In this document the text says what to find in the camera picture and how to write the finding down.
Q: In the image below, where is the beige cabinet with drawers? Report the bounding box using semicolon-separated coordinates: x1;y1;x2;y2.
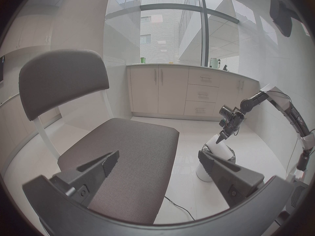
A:
127;64;260;120

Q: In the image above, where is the black cable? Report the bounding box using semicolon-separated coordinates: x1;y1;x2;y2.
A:
164;196;195;221

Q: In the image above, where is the black wall screen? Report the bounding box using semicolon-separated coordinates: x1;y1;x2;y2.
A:
0;55;6;83

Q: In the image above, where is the pale low cabinet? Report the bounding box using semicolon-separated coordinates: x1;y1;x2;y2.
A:
0;92;62;157

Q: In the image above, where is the beige wall cabinet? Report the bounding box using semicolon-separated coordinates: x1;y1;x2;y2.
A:
5;14;53;50

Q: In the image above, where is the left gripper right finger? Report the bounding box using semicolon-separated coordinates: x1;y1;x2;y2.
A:
198;150;265;209

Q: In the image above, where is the grey chair with white legs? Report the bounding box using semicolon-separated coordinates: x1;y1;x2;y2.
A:
18;49;180;225

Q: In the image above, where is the white foam roll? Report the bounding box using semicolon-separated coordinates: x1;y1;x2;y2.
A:
206;136;235;160

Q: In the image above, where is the white trash bin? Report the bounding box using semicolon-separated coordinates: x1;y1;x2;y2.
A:
196;161;214;182

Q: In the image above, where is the window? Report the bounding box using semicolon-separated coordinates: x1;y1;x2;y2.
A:
105;0;240;74

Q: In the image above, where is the black plastic bag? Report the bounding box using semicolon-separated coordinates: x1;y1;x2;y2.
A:
202;144;236;165

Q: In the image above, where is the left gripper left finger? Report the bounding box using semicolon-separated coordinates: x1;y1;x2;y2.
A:
49;149;120;208

